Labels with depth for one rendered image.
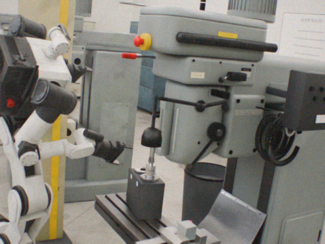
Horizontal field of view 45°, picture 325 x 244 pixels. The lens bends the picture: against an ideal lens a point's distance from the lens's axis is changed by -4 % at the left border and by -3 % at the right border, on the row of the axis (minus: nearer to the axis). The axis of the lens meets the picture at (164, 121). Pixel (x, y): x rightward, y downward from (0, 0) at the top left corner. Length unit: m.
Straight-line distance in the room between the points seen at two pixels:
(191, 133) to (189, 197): 2.19
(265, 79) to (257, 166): 0.42
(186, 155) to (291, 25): 5.49
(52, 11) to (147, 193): 1.67
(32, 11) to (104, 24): 8.14
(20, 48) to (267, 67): 0.99
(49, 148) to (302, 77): 1.04
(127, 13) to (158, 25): 10.03
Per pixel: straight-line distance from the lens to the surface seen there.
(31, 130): 1.63
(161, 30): 1.38
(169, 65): 1.49
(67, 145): 1.76
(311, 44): 6.56
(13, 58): 1.64
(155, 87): 8.88
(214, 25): 1.45
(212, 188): 3.55
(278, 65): 1.72
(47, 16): 3.10
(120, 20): 11.33
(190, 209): 3.70
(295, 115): 1.47
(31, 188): 1.91
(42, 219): 2.03
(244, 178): 1.93
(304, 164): 1.88
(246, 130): 1.64
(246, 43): 1.50
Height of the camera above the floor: 1.80
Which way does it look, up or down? 12 degrees down
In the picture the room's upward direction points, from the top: 6 degrees clockwise
